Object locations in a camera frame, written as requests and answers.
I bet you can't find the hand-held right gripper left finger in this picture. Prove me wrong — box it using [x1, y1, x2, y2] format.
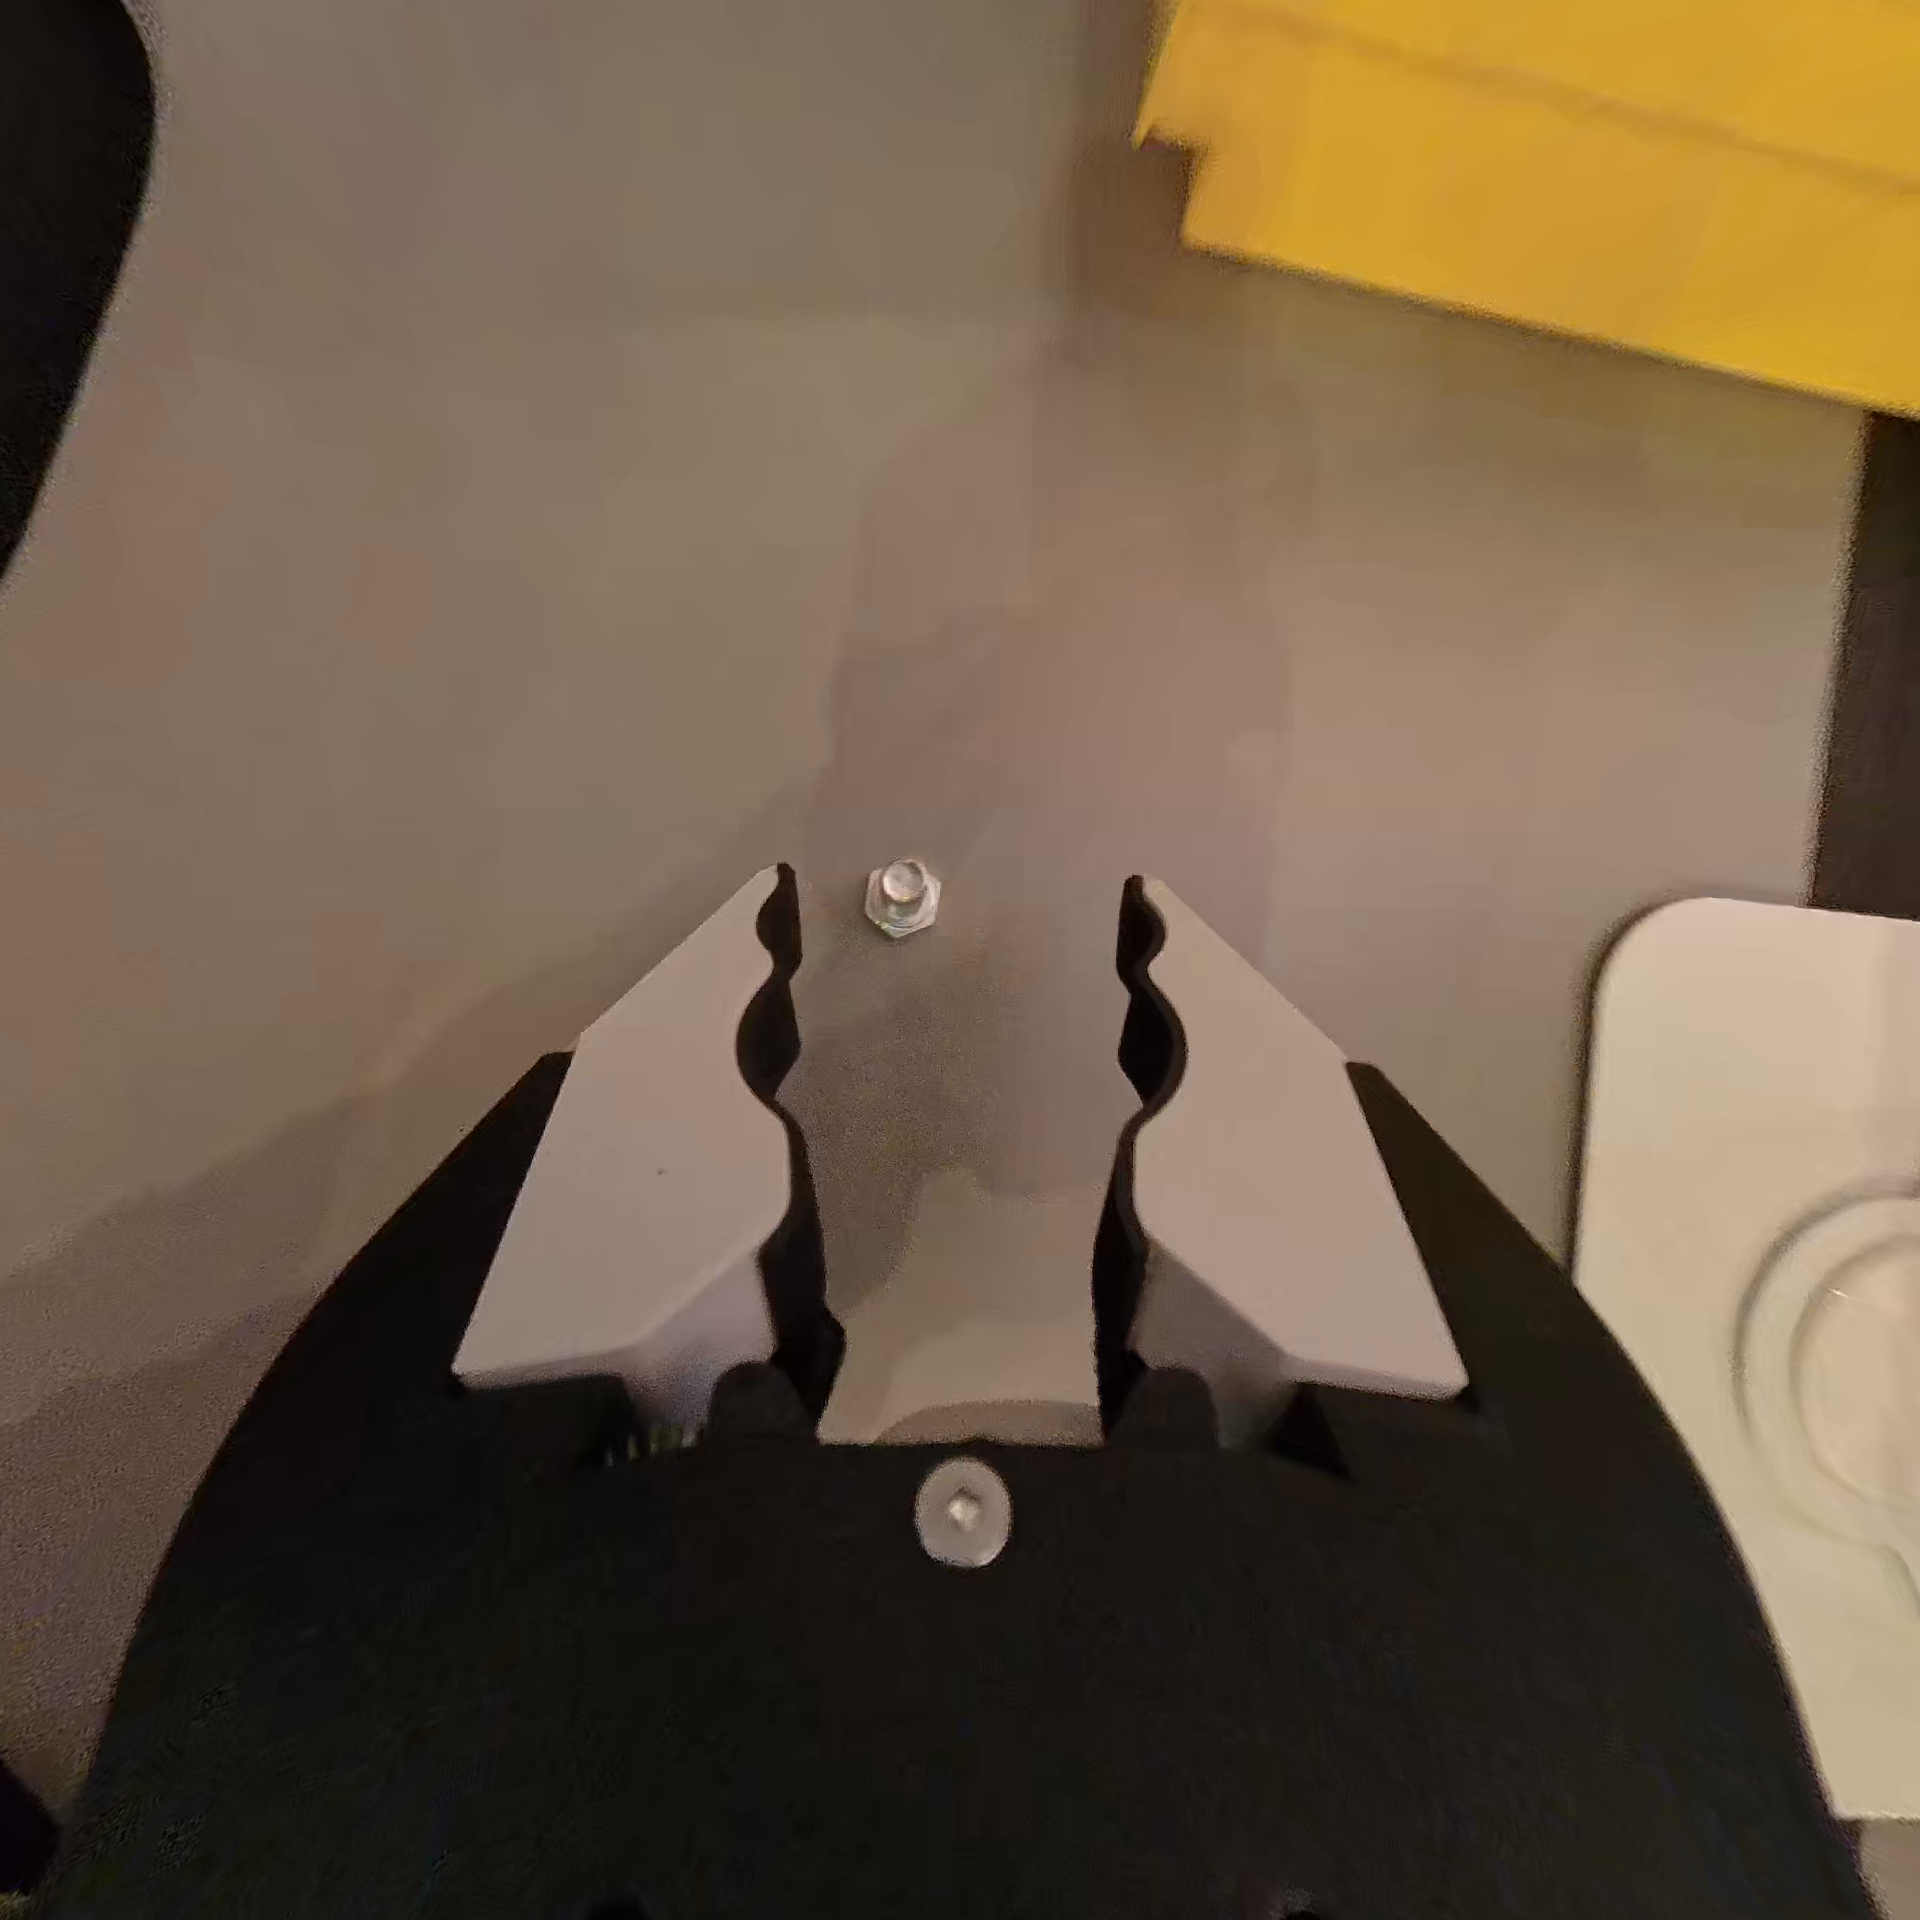
[452, 863, 847, 1426]

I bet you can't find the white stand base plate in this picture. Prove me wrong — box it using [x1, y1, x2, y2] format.
[1572, 897, 1920, 1825]

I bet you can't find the black textured wrist pad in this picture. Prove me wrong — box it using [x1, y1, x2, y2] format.
[0, 0, 161, 565]

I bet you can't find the clear plastic disc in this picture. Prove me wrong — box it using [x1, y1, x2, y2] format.
[1732, 1171, 1920, 1532]

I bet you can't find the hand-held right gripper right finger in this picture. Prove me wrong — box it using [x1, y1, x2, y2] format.
[1092, 873, 1473, 1445]

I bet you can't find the yellow plastic bin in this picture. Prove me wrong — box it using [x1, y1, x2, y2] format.
[1131, 0, 1920, 418]

